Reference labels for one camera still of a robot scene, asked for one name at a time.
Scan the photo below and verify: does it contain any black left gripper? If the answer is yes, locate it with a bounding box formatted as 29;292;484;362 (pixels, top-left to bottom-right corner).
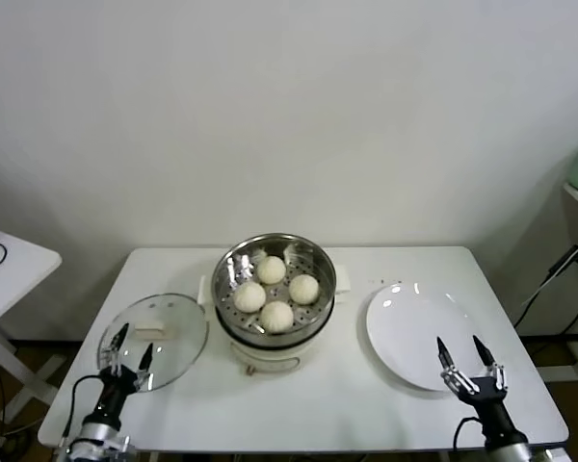
79;322;155;434

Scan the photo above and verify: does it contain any stainless steel steamer basket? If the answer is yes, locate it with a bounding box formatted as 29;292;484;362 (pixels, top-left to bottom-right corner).
210;233;337;348

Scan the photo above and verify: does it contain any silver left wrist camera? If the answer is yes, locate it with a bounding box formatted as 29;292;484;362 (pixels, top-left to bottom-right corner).
110;434;137;457

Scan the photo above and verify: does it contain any white side table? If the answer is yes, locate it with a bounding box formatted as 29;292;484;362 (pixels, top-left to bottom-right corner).
0;224;63;427

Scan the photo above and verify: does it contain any white round plate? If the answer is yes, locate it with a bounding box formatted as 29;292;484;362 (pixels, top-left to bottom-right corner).
364;282;487;392

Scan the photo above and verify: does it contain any steel steamer pot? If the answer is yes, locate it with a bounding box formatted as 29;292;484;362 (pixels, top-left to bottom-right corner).
197;263;354;376

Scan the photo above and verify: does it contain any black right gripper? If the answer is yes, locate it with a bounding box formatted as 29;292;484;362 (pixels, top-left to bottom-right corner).
435;335;529;447

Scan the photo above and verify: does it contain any white steamed baozi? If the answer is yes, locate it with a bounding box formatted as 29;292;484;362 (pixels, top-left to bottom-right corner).
256;255;287;285
233;281;267;313
287;273;320;306
259;300;295;334

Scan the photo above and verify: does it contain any round glass lid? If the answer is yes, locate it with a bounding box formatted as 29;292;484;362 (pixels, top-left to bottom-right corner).
96;293;210;394

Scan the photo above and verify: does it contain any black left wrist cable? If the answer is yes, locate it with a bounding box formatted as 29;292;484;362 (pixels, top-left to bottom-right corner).
61;373;103;440

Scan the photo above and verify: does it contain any black power cable with adapter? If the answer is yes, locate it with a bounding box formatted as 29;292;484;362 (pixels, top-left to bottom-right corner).
512;243;578;338

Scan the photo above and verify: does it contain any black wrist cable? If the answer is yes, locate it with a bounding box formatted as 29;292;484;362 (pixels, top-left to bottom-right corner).
451;416;487;452
61;373;103;440

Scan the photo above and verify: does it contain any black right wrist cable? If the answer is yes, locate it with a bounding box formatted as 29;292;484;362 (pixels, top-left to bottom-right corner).
451;416;487;452

